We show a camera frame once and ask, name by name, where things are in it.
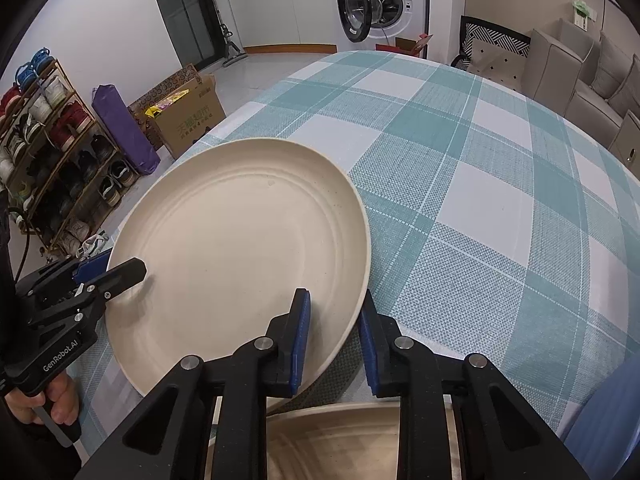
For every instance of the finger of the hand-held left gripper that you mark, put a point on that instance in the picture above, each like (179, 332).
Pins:
(125, 272)
(92, 265)

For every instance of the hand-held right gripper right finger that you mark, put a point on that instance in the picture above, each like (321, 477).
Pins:
(371, 355)

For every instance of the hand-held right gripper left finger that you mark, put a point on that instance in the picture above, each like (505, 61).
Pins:
(299, 345)

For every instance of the cream plate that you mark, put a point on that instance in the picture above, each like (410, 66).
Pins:
(340, 440)
(235, 240)

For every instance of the light blue ribbed bowl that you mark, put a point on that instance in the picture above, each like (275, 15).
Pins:
(610, 425)

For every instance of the person's left hand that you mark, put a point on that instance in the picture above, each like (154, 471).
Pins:
(62, 400)

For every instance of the wooden shoe rack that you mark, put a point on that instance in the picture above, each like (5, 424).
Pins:
(60, 160)

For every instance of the purple bag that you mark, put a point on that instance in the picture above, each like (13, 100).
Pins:
(125, 130)

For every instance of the teal checked tablecloth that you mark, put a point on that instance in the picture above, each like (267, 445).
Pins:
(450, 185)

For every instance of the blue shoes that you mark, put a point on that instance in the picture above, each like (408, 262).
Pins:
(32, 67)

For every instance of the dark glass door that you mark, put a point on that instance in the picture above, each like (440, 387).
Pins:
(185, 10)

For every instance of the white base cabinets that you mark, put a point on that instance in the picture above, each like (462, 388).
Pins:
(280, 10)

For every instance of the red cardboard box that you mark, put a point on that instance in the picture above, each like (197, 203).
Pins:
(410, 45)

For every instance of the black white patterned chair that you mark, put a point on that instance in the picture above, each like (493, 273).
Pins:
(495, 55)

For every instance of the grey sofa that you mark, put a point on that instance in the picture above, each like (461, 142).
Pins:
(555, 70)

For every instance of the grey cushion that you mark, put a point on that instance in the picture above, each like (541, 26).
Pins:
(632, 90)
(612, 67)

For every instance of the green wall socket device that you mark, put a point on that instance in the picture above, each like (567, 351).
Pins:
(582, 12)

